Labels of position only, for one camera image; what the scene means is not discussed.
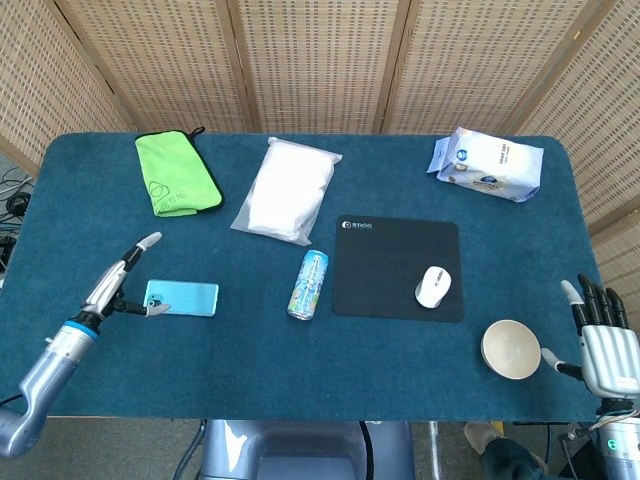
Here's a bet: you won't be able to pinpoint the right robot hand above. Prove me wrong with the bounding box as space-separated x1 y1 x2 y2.
540 273 640 400

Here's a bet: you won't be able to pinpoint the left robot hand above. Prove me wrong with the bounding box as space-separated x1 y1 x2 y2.
79 231 170 324

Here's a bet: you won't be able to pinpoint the blue smartphone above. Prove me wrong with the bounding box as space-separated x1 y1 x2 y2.
143 279 220 318

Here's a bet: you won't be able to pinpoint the beige bowl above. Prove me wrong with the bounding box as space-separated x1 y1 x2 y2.
480 319 542 380

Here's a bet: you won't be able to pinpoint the green microfiber cloth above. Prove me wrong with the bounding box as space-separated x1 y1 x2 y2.
133 126 225 218

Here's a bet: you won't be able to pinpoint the dark trouser leg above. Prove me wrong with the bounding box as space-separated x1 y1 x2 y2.
482 434 551 480

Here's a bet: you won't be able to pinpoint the beige shoe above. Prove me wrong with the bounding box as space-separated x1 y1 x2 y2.
462 422 506 454

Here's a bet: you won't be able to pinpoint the blue carpet table cover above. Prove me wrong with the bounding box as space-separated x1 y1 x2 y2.
0 131 601 424

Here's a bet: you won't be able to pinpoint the white computer mouse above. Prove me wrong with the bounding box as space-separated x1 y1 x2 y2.
414 265 453 309

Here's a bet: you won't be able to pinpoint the light blue drink can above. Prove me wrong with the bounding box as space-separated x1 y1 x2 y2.
286 249 330 322

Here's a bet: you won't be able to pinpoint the white plastic bag pack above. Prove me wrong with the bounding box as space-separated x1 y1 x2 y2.
230 136 344 247

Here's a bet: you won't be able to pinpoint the white blue tissue pack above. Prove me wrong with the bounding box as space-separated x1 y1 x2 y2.
426 126 545 204

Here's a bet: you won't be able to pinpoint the black mouse pad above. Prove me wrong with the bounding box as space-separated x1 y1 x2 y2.
332 215 465 324

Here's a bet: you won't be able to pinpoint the grey robot torso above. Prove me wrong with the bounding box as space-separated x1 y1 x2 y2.
199 418 416 480

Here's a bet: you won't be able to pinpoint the woven rattan folding screen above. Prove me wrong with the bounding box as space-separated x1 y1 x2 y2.
0 0 640 331

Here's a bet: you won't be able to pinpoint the black floor cable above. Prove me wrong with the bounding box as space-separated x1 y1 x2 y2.
0 167 35 224

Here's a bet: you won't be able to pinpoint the black torso cable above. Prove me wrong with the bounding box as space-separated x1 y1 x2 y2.
358 421 377 480

